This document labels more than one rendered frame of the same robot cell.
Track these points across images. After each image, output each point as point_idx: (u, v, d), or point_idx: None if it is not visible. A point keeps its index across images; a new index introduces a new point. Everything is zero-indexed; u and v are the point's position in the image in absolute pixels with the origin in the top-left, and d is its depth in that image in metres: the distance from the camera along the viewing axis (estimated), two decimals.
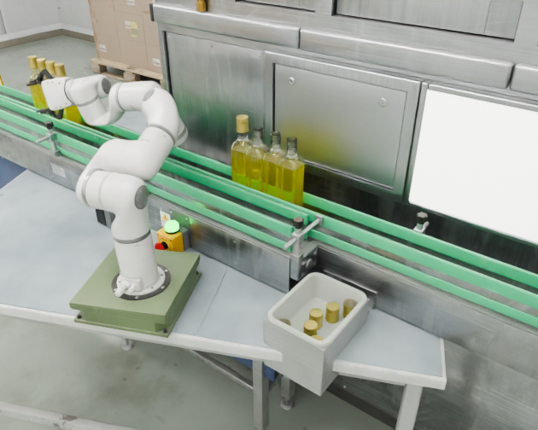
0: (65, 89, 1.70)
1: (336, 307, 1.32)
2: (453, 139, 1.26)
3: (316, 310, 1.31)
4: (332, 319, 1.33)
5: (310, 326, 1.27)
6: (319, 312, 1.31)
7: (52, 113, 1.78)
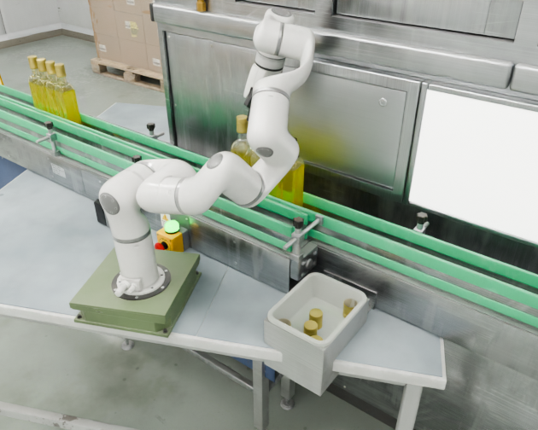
0: (277, 69, 1.32)
1: None
2: (453, 139, 1.26)
3: (316, 310, 1.31)
4: None
5: (310, 326, 1.27)
6: (319, 312, 1.31)
7: None
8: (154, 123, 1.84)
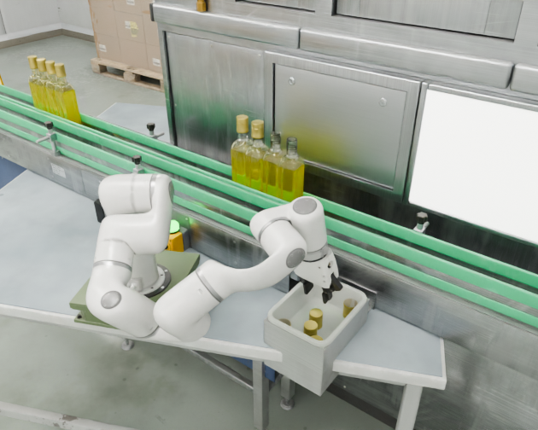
0: None
1: (259, 120, 1.46)
2: (453, 139, 1.26)
3: (316, 310, 1.31)
4: (263, 131, 1.47)
5: (310, 326, 1.27)
6: (319, 312, 1.31)
7: (329, 288, 1.22)
8: (154, 123, 1.84)
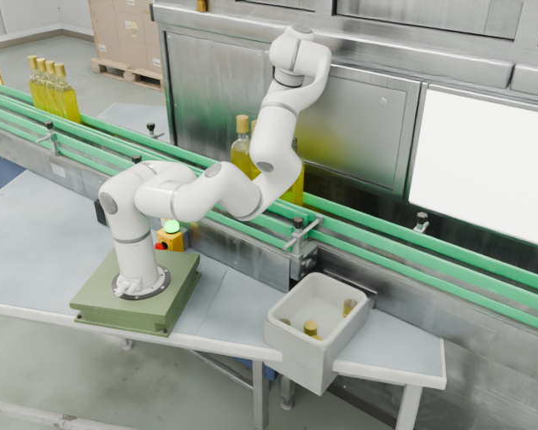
0: (296, 85, 1.31)
1: None
2: (453, 139, 1.26)
3: None
4: None
5: (310, 326, 1.27)
6: None
7: None
8: (154, 123, 1.84)
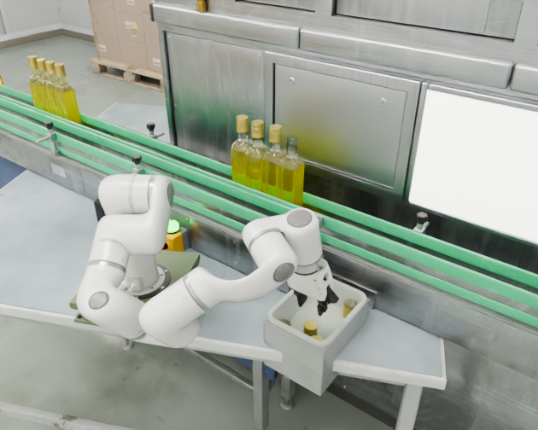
0: None
1: (259, 120, 1.46)
2: (453, 139, 1.26)
3: (273, 125, 1.43)
4: (263, 131, 1.47)
5: (310, 326, 1.27)
6: (275, 124, 1.43)
7: (324, 301, 1.18)
8: (154, 123, 1.84)
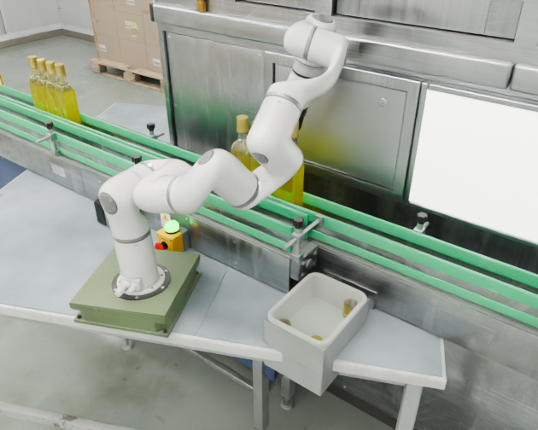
0: (316, 78, 1.26)
1: None
2: (453, 139, 1.26)
3: None
4: None
5: None
6: None
7: (306, 107, 1.38)
8: (154, 123, 1.84)
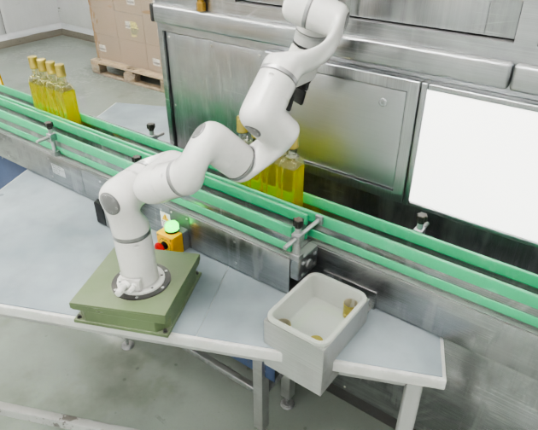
0: None
1: None
2: (453, 139, 1.26)
3: None
4: None
5: None
6: None
7: (308, 82, 1.34)
8: (154, 123, 1.84)
